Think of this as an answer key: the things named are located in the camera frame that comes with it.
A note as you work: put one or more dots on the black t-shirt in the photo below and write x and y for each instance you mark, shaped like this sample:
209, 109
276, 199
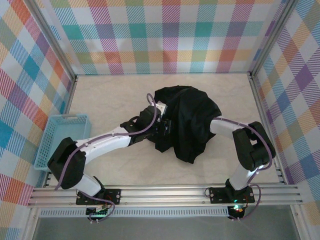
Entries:
190, 117

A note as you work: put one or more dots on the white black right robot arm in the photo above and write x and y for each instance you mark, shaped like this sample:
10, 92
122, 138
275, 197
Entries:
225, 127

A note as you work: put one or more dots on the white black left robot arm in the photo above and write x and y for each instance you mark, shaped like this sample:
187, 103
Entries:
105, 145

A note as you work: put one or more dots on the light blue plastic basket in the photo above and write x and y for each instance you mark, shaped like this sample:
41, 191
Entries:
62, 130

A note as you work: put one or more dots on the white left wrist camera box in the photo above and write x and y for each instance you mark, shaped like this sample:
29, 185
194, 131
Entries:
162, 107

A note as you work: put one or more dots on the long aluminium mounting rail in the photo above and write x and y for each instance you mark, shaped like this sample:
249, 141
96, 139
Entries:
162, 195

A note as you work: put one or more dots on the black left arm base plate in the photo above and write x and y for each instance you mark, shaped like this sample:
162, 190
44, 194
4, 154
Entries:
115, 196

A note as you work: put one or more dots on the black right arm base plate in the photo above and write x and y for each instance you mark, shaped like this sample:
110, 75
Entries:
217, 195

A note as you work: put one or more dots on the aluminium frame post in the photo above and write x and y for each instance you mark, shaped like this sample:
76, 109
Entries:
52, 37
272, 37

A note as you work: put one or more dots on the short aluminium frame leg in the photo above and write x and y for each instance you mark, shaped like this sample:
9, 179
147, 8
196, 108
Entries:
30, 225
300, 225

